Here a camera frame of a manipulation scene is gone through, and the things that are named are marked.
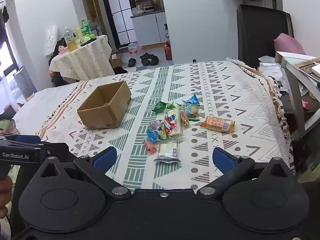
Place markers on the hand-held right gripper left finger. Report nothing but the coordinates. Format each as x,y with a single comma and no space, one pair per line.
105,158

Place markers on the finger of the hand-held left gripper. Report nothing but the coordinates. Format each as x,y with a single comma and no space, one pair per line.
25,138

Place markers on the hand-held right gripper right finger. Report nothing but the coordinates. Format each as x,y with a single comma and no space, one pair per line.
223,160

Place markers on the orange biscuit packet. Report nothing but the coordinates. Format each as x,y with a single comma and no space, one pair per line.
217,123

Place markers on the brown cardboard box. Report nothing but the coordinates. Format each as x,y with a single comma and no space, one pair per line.
105,116

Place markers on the pink snack packet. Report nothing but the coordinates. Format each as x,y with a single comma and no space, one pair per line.
150,147

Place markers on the small blue candy packet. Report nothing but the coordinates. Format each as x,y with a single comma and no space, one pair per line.
152,135

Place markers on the brown stick snack packet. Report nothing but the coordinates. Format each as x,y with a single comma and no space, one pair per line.
184,120

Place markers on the clear white wafer packet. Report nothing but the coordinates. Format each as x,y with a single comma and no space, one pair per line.
167,150

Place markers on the long white snack packet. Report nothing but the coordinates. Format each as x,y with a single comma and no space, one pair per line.
176,127

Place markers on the blue banded cracker packet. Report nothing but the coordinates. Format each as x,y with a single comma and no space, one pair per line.
193,110

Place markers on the clear candy packet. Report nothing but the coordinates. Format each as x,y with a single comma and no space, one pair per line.
155,125

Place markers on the green black candy packet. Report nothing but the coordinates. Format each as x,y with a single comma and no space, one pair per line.
163,133

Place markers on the red white blue packet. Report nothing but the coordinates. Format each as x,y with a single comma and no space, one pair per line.
170,121

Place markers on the blue snack packet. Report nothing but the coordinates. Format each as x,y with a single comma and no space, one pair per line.
192,100

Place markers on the green snack packet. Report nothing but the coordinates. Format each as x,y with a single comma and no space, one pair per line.
173,105
160,107

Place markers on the person's left hand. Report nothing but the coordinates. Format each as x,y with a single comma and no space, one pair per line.
3,187

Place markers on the light green cloth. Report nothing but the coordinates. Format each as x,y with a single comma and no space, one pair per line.
7,127

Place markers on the white bed sheet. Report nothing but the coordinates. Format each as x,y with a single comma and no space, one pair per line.
37,107

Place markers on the window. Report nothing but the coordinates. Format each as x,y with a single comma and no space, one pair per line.
5,55

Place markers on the black bag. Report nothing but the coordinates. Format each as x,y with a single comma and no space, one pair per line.
120,70

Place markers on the round table with dotted cloth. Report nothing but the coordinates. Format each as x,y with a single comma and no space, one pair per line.
80,60

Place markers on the small brown carton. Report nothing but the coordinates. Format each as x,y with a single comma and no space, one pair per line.
116,62

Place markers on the pink doll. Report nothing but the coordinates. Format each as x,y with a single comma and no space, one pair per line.
62,48

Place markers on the black slipper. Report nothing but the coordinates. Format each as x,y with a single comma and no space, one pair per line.
147,55
154,60
146,62
131,62

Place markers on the white crumpled cloth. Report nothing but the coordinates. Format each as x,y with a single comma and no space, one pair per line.
270,70

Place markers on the bubble wrap sheet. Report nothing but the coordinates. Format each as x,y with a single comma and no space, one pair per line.
51,40

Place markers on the clear bottle with yellow drink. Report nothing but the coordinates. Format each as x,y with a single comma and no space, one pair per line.
69,41

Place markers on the white side table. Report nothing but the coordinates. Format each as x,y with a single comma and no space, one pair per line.
295,80

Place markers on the black tablet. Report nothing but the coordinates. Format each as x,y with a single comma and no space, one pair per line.
87,44

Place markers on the pink plastic bag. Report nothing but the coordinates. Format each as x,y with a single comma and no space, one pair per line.
135,48

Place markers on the slim yellow bottle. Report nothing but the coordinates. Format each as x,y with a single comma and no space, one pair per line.
78,33

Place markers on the green tissue pack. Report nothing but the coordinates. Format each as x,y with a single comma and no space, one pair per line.
87,38

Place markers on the red oil bottle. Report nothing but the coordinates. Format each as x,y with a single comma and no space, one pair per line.
168,51

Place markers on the patterned tray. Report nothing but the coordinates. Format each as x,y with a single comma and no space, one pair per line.
307,68

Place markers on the green soda bottle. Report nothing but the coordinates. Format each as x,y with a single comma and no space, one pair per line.
85,28

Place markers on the dark hanging garment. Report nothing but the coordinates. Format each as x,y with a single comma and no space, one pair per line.
4,15

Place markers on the black upholstered panel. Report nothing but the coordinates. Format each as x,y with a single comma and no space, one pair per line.
257,35

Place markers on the pink pillow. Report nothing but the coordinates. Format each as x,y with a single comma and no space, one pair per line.
287,45

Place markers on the white kitchen cabinet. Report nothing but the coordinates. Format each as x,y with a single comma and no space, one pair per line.
147,30

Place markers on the black spray bottle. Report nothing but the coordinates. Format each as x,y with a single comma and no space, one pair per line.
166,35

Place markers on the black framed glass door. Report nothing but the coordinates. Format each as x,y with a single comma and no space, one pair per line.
122,17

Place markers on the cluttered kitchen shelf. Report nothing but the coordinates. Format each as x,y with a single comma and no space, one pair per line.
142,2

